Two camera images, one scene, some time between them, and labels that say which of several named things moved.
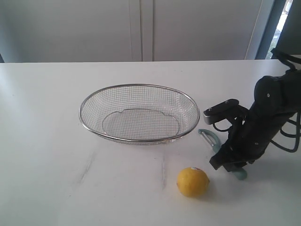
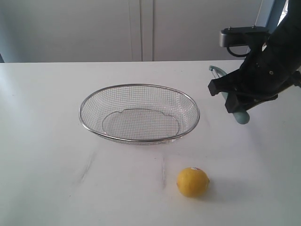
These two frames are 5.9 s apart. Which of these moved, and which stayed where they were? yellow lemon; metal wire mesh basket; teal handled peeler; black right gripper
Moved: black right gripper; teal handled peeler
Stayed: yellow lemon; metal wire mesh basket
